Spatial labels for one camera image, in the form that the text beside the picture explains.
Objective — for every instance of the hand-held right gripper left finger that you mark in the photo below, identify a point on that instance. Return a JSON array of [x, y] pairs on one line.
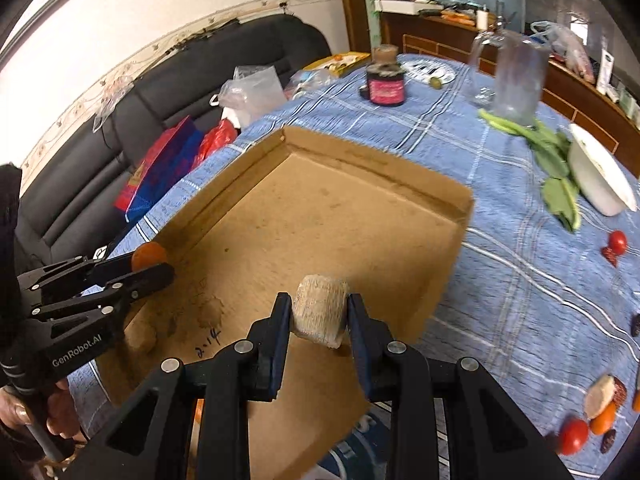
[[282, 332]]

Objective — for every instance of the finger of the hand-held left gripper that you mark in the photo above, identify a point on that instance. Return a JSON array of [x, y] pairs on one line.
[[125, 292], [75, 272]]

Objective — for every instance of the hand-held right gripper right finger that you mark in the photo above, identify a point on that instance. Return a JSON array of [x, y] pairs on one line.
[[358, 342]]

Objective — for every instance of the small orange tangerine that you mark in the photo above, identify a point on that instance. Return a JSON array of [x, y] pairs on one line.
[[603, 419], [148, 255]]

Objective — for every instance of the brown cardboard box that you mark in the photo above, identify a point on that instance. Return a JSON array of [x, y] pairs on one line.
[[310, 220]]

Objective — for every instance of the red tomato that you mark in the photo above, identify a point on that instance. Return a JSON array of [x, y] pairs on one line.
[[618, 242], [573, 436]]

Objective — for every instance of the person's left hand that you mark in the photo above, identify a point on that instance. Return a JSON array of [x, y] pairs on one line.
[[62, 410]]

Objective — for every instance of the person's dark clothing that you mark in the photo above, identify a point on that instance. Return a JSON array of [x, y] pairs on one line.
[[10, 235]]

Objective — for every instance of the red blue gift bag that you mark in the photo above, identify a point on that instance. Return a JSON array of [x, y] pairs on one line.
[[160, 170]]

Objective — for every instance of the red plastic bag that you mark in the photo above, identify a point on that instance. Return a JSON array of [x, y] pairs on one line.
[[217, 140]]

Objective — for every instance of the black leather sofa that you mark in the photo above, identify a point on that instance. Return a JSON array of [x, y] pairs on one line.
[[165, 95]]

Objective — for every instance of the crumpled clear plastic bag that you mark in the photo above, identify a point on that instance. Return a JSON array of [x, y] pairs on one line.
[[307, 82]]

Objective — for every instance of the dark jar with red label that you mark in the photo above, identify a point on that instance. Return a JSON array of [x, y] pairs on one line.
[[385, 87]]

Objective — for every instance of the small green fruit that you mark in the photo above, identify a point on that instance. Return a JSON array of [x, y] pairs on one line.
[[436, 82]]

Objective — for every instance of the yellow snack packet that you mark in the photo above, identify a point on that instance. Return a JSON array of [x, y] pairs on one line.
[[340, 62]]

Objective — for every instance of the white bowl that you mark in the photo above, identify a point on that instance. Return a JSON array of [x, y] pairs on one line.
[[595, 170]]

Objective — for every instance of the clear plastic pitcher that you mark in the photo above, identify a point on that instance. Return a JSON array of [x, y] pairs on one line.
[[520, 80]]

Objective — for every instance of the wooden counter cabinet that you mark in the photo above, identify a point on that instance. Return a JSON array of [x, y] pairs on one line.
[[450, 42]]

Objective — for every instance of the long white box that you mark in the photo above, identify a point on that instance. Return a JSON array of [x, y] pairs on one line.
[[400, 6]]

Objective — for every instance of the orange carrots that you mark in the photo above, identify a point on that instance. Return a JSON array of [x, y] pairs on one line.
[[457, 16]]

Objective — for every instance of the white cup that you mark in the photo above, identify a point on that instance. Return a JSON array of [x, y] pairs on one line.
[[482, 20]]

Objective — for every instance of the white flat box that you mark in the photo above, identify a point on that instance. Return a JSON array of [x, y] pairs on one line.
[[619, 94]]

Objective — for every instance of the filled clear plastic bag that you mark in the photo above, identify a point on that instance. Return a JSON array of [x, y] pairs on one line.
[[565, 45]]

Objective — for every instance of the white lotion tube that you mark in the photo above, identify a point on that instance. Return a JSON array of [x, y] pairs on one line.
[[605, 72]]

